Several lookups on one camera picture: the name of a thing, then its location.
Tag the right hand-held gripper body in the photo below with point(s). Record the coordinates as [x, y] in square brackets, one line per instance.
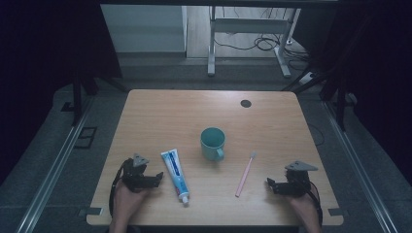
[298, 181]

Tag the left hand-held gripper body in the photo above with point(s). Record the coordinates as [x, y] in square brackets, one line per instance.
[135, 176]

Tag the white and blue toothpaste tube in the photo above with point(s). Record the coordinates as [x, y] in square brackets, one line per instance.
[176, 176]

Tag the pink toothbrush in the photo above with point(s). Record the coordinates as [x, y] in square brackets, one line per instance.
[245, 174]

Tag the teal cup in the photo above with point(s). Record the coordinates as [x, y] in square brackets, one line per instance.
[212, 144]

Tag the person's right hand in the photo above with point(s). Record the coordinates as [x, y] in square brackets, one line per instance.
[302, 204]

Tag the person's left hand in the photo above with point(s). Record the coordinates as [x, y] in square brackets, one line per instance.
[127, 200]

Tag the dark round table grommet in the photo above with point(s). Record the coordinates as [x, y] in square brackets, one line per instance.
[246, 103]

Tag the black metal stand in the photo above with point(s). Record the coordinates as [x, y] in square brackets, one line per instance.
[77, 97]
[340, 103]

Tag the small black floor plate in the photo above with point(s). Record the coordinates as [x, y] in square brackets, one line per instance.
[67, 107]

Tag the white power strip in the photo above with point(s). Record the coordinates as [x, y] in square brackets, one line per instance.
[307, 78]

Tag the dark curtain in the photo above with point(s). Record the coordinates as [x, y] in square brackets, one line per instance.
[382, 64]
[39, 64]

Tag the white cabinet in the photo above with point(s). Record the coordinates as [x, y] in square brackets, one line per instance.
[144, 29]

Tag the metal floor rail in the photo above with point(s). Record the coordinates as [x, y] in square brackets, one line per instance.
[51, 174]
[359, 168]

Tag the white desk frame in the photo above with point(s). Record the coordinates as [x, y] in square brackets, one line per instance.
[249, 26]

